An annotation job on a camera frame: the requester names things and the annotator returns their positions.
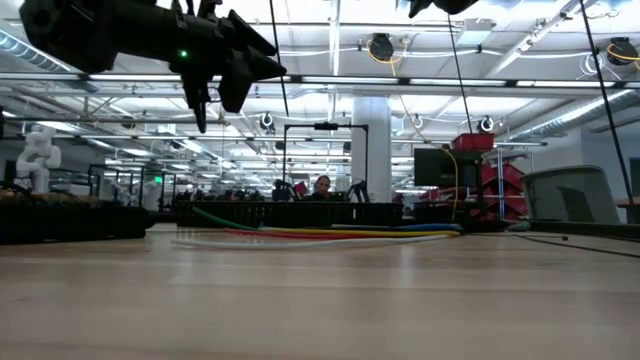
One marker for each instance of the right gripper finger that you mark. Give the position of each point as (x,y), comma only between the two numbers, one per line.
(420,6)

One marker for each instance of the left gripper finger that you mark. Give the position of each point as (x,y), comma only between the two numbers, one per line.
(245,37)
(245,75)

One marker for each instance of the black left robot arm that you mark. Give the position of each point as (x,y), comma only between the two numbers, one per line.
(75,35)

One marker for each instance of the long ceiling light bar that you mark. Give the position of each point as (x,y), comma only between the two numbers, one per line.
(400,80)

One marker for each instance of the person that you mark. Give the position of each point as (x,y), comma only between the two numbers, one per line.
(322,186)

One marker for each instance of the red storage bin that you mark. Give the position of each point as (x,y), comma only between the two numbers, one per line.
(472,142)

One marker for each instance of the white pillar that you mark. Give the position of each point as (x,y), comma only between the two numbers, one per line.
(372,145)

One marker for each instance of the black monitor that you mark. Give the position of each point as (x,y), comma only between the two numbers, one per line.
(440,167)

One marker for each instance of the stack of red bins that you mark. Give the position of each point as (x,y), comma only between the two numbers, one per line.
(505,180)

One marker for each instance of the white robot figure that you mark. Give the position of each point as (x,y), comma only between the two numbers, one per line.
(37,155)

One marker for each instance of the black work glove grey cuff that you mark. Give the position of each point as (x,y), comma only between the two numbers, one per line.
(75,222)

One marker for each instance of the black camera stand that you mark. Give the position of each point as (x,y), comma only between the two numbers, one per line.
(325,126)

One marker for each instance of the black aluminium frame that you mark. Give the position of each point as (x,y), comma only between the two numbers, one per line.
(590,230)

